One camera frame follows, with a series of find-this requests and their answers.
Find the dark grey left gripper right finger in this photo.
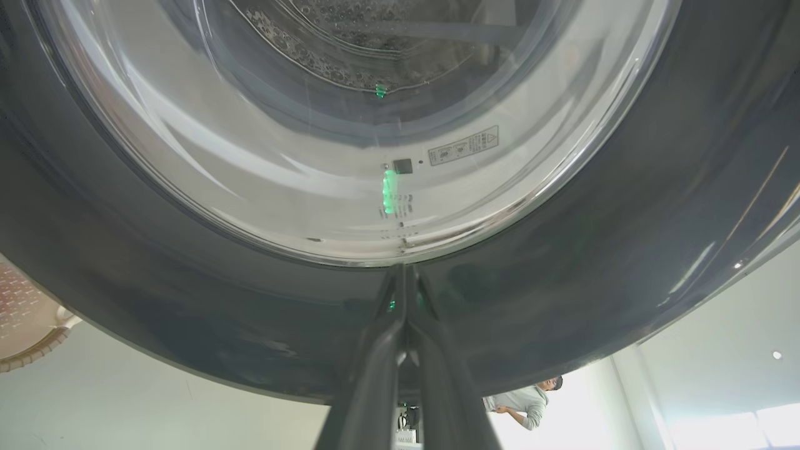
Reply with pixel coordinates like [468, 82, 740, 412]
[407, 267, 501, 450]

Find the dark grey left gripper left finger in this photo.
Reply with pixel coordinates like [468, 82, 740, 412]
[314, 266, 408, 450]

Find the black glass washing machine door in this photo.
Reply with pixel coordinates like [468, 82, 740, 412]
[0, 0, 800, 405]

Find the white front-load washing machine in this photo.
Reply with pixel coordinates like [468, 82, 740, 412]
[37, 0, 679, 264]

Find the grey rubber door gasket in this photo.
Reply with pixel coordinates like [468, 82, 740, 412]
[156, 0, 566, 148]

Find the steel washing machine drum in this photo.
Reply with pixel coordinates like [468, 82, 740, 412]
[226, 0, 546, 96]

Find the cream perforated laundry basket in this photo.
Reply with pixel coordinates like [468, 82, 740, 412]
[0, 253, 83, 374]

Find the person in grey shirt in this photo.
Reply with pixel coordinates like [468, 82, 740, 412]
[482, 375, 564, 432]

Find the grey warning sticker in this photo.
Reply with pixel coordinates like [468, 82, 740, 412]
[427, 125, 501, 168]

